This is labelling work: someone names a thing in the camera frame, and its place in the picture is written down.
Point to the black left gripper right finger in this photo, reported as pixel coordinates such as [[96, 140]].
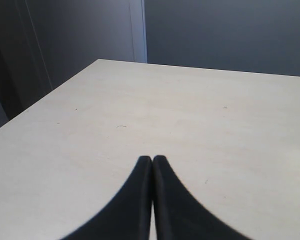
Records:
[[178, 215]]

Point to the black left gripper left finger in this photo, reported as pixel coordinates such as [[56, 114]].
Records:
[[128, 215]]

